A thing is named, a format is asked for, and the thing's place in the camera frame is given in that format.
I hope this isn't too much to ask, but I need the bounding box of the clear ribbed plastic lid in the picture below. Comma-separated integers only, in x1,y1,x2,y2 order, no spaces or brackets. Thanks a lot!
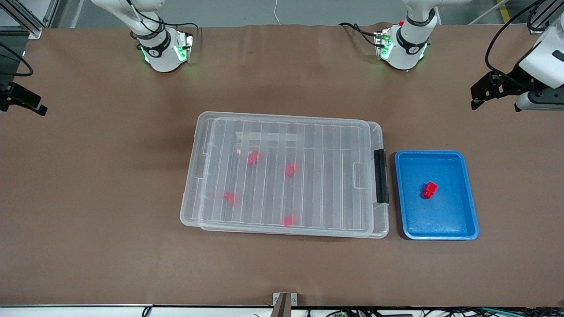
180,111,376,238

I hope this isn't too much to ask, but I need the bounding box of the clear plastic storage box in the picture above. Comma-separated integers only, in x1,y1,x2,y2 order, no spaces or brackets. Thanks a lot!
200,120,390,239

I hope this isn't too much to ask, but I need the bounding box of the blue plastic tray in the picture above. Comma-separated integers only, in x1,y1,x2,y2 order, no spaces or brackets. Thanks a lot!
394,150,480,241

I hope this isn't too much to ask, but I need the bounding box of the brown table cover sheet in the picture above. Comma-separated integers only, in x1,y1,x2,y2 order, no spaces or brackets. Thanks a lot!
0,23,564,308

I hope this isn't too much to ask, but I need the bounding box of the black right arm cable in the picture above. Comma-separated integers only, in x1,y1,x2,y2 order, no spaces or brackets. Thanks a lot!
0,42,34,77

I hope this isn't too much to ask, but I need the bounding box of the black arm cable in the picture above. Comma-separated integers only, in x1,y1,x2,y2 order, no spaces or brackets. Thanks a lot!
0,42,34,77
485,0,549,86

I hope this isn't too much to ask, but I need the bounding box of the black left camera bracket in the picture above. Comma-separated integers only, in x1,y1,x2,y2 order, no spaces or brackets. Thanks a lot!
528,86,564,100

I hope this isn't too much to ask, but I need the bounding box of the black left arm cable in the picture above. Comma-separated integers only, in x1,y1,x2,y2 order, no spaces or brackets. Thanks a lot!
485,0,549,86

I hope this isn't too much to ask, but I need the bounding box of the aluminium frame profile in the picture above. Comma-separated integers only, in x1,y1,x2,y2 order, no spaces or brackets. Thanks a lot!
528,0,564,32
0,0,60,39

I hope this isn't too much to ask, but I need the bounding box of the black box latch handle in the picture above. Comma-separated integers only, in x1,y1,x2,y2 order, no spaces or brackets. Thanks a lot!
374,149,390,205

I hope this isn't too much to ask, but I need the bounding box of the black left base cable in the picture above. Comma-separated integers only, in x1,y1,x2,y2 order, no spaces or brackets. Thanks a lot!
338,22,380,46

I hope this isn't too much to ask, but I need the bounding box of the black base cable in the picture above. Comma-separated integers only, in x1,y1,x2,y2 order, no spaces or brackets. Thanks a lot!
338,22,380,46
163,21,201,41

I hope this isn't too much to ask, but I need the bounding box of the black right base cable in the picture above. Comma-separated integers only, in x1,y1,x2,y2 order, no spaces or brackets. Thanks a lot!
163,21,201,41

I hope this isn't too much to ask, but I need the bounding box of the black cable bundle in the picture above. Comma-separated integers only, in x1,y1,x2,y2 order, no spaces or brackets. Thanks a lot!
306,307,564,317

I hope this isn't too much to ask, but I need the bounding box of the grey metal edge bracket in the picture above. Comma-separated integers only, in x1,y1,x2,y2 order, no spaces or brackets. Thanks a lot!
272,292,298,317

